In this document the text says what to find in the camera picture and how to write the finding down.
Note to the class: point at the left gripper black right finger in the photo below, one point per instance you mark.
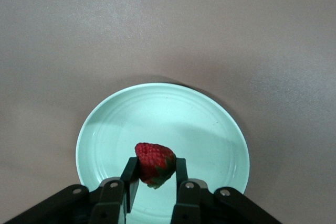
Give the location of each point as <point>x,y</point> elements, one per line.
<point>189,200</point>

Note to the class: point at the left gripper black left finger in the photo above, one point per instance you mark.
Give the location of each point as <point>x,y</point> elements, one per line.
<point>110,200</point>

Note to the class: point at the red plastic strawberry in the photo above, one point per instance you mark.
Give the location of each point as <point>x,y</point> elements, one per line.
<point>152,158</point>

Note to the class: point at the mint green round plate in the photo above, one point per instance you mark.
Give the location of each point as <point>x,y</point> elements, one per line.
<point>170,113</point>

